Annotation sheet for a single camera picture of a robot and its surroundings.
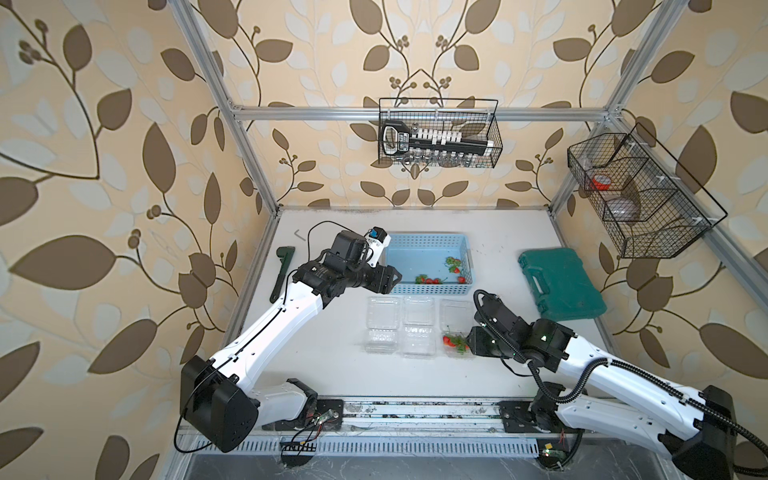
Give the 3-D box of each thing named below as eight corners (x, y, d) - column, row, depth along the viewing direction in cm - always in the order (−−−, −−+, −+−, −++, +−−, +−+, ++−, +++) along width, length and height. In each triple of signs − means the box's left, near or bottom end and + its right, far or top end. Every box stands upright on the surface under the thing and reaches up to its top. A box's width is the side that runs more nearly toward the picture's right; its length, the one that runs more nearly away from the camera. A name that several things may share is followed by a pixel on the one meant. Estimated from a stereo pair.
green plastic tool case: (538, 321, 90) (542, 317, 87) (516, 253, 106) (519, 248, 104) (606, 321, 90) (612, 316, 87) (574, 253, 106) (578, 248, 104)
